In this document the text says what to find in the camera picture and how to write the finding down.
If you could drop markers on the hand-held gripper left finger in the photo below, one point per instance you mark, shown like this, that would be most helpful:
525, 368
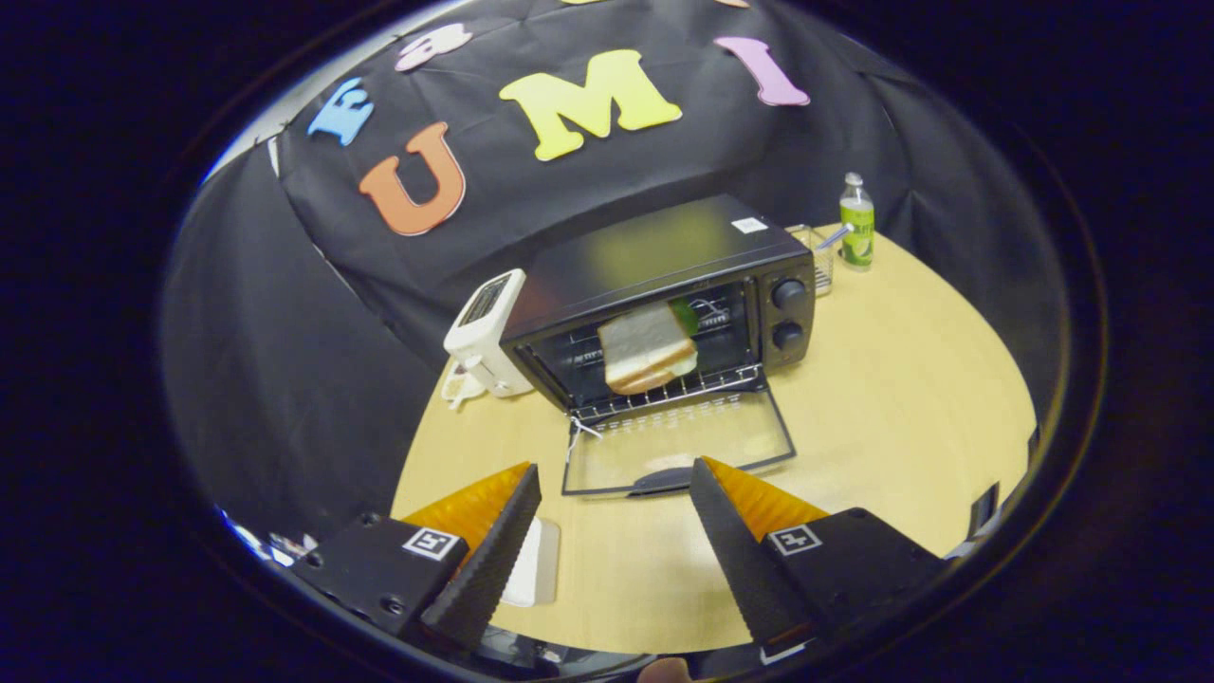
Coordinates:
488, 569

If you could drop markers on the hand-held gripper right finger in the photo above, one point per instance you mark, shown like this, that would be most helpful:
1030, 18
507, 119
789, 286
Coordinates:
740, 560

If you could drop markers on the white bread sandwich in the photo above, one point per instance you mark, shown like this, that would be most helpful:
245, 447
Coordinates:
645, 346

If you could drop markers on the black toaster oven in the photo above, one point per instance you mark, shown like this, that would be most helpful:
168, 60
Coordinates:
664, 247

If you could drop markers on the white pop-up toaster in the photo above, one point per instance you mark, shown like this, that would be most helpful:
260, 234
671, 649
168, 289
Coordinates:
479, 332

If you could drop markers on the clear plastic tray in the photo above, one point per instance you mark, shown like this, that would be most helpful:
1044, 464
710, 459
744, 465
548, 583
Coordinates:
541, 569

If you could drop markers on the small white dish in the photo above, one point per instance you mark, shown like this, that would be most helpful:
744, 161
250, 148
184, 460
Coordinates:
460, 387

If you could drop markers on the clear glass cup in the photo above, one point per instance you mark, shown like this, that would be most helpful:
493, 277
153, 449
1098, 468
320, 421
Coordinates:
823, 273

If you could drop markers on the blue white straw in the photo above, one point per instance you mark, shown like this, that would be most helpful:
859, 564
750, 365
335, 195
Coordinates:
835, 237

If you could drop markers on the green label plastic bottle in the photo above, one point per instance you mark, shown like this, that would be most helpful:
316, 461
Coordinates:
856, 232

